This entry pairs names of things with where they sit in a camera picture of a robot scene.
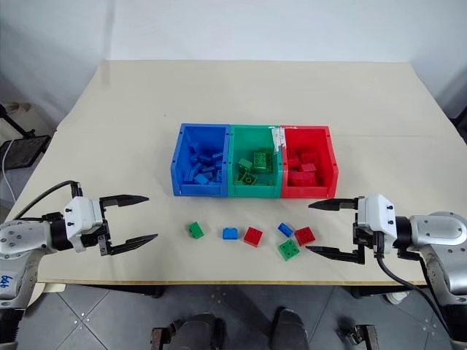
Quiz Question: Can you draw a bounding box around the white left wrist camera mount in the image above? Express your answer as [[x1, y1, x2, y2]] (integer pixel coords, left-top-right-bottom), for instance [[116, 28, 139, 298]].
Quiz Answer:
[[63, 196, 106, 253]]

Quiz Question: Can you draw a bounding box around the white tape strip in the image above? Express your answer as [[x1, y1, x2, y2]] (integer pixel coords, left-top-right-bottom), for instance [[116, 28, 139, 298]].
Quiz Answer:
[[268, 125, 299, 154]]

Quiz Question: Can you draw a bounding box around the dark rounded shape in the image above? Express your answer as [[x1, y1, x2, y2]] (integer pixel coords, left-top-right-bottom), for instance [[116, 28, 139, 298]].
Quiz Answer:
[[170, 312, 226, 350], [271, 306, 312, 350]]

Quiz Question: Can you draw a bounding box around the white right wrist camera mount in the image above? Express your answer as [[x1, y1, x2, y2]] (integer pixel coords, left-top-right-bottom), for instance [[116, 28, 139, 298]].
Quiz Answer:
[[356, 193, 399, 253]]

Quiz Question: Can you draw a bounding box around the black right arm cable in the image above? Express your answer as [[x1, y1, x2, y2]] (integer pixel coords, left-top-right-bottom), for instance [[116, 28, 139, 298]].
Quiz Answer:
[[373, 251, 458, 338]]

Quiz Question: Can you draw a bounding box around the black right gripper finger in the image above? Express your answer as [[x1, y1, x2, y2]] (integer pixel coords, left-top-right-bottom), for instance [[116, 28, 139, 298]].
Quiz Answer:
[[308, 197, 359, 212], [305, 244, 366, 265]]

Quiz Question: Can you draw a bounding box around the black flat box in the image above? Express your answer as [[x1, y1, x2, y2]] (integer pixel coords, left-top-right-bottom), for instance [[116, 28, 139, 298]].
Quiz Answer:
[[0, 134, 52, 171]]

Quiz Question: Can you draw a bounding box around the small green toy brick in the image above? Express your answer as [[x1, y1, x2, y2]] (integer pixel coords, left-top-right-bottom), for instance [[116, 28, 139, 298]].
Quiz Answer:
[[187, 220, 206, 240]]

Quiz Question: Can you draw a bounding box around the black stand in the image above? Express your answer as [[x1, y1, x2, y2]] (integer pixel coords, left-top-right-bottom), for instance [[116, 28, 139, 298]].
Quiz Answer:
[[0, 103, 36, 139]]

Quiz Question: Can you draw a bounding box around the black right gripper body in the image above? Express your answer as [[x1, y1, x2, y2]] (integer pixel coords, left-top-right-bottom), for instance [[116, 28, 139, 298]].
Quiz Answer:
[[351, 196, 384, 258]]

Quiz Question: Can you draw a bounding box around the large red toy brick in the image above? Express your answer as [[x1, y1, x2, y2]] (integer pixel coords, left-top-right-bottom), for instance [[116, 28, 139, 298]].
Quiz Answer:
[[287, 171, 317, 187]]

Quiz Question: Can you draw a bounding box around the red plastic bin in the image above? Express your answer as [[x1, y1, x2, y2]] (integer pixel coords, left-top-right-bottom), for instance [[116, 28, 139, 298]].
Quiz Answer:
[[279, 125, 340, 200]]

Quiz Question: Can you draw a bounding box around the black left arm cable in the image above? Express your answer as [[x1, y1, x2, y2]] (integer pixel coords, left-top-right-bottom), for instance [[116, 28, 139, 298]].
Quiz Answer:
[[13, 179, 83, 224]]

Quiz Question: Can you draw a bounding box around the blue plastic bin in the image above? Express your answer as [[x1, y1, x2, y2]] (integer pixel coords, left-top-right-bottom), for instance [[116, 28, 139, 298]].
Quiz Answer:
[[170, 122, 233, 198]]

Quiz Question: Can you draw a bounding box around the dark stand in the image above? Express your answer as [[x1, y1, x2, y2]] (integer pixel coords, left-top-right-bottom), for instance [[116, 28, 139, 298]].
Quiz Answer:
[[450, 104, 467, 144]]

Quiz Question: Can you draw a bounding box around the green plastic bin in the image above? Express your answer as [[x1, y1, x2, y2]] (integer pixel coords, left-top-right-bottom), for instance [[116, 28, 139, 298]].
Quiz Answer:
[[226, 123, 285, 199]]

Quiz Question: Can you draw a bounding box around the white cable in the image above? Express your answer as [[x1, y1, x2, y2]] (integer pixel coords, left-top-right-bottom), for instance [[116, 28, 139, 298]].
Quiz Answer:
[[1, 140, 18, 203]]

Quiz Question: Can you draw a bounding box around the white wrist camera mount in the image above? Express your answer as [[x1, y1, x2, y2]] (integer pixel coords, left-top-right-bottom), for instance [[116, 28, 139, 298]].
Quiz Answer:
[[356, 193, 399, 253], [63, 196, 106, 253]]

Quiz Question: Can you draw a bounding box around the large green toy brick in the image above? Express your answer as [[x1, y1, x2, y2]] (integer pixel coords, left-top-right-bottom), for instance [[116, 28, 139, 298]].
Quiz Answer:
[[252, 149, 274, 174]]

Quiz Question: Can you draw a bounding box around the square green toy brick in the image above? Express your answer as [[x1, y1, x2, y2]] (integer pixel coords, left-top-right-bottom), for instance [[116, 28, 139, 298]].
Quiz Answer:
[[277, 238, 302, 263]]

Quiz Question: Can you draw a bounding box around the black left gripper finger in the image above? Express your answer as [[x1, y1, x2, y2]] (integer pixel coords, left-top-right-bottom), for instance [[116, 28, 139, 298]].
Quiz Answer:
[[99, 195, 150, 213], [109, 233, 159, 256]]

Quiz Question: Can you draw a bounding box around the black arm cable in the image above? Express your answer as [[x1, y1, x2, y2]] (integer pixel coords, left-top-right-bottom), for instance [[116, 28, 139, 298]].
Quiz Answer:
[[373, 251, 458, 338], [13, 179, 83, 224]]

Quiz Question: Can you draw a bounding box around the brown metal bracket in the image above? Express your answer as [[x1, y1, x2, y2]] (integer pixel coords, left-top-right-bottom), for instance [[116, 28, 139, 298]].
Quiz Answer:
[[150, 325, 177, 350], [339, 323, 379, 346]]

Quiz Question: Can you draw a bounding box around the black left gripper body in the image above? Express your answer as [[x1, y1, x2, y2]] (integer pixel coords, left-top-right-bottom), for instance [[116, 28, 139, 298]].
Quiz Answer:
[[80, 198, 113, 257]]

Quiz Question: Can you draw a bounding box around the white caster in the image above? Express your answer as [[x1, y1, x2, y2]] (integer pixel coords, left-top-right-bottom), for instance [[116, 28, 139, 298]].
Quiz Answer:
[[385, 290, 409, 304]]

